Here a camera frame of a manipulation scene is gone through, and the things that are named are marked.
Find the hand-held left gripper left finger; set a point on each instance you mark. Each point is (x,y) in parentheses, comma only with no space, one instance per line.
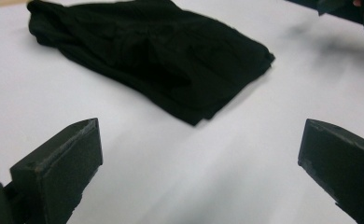
(62,174)

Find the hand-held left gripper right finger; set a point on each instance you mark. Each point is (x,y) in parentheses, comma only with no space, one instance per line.
(345,165)

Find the black pants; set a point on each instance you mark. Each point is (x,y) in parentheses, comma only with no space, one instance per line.
(158,59)

